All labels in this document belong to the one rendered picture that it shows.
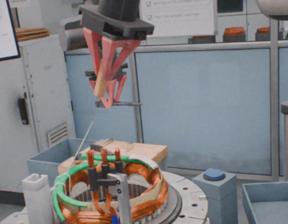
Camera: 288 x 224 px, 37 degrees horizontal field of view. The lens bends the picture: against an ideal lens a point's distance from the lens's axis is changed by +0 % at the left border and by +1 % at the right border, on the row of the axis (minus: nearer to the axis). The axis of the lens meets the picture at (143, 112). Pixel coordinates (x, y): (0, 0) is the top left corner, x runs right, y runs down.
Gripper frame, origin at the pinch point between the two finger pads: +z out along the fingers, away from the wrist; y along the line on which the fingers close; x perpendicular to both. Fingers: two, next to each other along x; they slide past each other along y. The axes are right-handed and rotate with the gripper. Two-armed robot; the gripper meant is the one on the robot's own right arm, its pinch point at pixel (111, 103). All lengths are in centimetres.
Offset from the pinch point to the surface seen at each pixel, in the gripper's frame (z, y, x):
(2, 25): -19, -37, -69
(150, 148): 12.1, -1.9, 8.3
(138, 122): 69, -183, -97
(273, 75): 35, -190, 1
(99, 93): -11.0, 32.0, 19.0
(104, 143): 11.0, -0.4, -4.0
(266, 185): 13.0, 9.6, 39.0
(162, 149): 12.2, -2.1, 11.6
